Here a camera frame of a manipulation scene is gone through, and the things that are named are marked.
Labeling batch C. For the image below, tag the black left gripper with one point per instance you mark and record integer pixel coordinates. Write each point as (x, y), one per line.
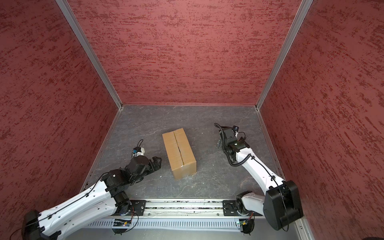
(151, 168)

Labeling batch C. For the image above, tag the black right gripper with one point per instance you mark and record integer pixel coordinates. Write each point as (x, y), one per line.
(220, 143)

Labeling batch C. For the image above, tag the brown cardboard express box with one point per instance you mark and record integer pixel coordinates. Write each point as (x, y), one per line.
(180, 154)

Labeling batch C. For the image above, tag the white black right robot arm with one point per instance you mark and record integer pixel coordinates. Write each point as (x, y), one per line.
(280, 202)

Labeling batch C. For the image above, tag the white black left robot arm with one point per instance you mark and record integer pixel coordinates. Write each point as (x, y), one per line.
(105, 198)

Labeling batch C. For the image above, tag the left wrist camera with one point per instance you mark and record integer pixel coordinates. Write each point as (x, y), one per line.
(138, 151)

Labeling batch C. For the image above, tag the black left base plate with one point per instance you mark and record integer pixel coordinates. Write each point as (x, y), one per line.
(136, 207)

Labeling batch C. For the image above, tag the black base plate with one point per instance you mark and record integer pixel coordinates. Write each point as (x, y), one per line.
(232, 208)
(136, 207)

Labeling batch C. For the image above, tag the aluminium front rail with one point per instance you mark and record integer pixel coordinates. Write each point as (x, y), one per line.
(184, 208)

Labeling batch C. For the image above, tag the left controller board with wires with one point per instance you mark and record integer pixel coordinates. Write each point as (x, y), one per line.
(121, 226)

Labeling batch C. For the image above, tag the controller board with wires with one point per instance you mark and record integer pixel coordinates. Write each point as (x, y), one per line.
(247, 225)
(121, 226)

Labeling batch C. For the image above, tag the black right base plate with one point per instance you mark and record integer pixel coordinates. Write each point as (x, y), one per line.
(232, 208)

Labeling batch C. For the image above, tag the white slotted cable duct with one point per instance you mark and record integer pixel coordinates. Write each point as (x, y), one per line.
(175, 224)

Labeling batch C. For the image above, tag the right controller board with wires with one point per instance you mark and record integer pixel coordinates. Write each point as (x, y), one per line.
(247, 225)

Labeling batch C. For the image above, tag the aluminium right corner post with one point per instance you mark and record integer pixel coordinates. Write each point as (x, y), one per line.
(291, 35)

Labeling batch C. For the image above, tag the aluminium corner post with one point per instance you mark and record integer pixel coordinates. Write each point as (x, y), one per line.
(75, 26)
(291, 35)

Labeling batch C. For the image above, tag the aluminium left corner post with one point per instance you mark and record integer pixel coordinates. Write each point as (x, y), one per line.
(75, 26)

